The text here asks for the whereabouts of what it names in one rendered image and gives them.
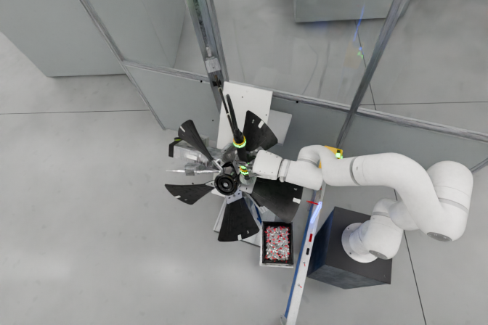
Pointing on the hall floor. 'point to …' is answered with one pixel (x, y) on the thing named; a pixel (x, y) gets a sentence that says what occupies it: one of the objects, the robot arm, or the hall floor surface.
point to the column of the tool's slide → (201, 32)
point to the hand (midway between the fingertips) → (242, 158)
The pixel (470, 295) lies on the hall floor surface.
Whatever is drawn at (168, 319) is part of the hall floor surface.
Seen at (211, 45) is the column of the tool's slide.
